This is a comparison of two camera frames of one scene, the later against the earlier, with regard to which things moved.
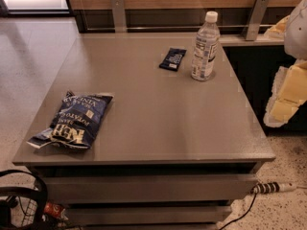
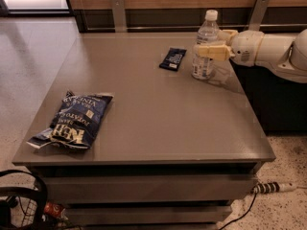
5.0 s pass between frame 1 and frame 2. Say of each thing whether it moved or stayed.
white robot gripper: moved
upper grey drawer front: stayed
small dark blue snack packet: stayed
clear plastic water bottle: stayed
